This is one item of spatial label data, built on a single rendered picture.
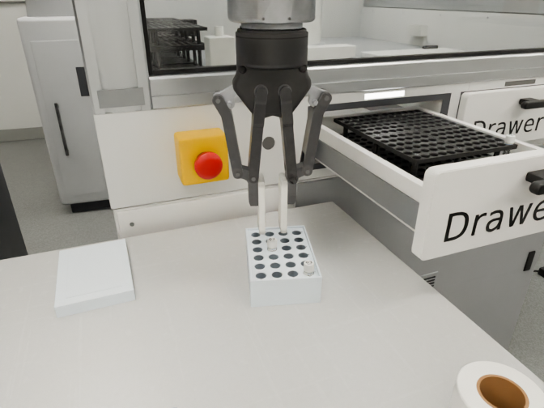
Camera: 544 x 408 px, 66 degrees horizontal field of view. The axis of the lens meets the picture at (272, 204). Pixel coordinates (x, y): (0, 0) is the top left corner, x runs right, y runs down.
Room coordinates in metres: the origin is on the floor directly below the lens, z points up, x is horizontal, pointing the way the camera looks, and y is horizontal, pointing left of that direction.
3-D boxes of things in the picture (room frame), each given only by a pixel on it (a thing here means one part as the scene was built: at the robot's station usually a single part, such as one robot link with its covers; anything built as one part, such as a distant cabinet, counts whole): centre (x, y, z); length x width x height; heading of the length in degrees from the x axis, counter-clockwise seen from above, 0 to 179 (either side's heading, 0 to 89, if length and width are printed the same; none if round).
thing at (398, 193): (0.66, -0.23, 0.86); 0.40 x 0.26 x 0.06; 21
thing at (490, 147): (0.55, -0.27, 0.90); 0.18 x 0.02 x 0.01; 111
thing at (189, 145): (0.60, 0.10, 0.88); 0.07 x 0.05 x 0.07; 111
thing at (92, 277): (0.45, 0.23, 0.77); 0.13 x 0.09 x 0.02; 22
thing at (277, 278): (0.46, -0.01, 0.78); 0.12 x 0.08 x 0.04; 6
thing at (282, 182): (0.47, -0.01, 0.86); 0.03 x 0.01 x 0.07; 6
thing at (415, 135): (0.65, -0.23, 0.87); 0.22 x 0.18 x 0.06; 21
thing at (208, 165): (0.56, 0.09, 0.88); 0.04 x 0.03 x 0.04; 111
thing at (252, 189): (0.46, 0.03, 0.89); 0.03 x 0.01 x 0.05; 96
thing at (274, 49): (0.47, 0.00, 1.02); 0.08 x 0.07 x 0.09; 96
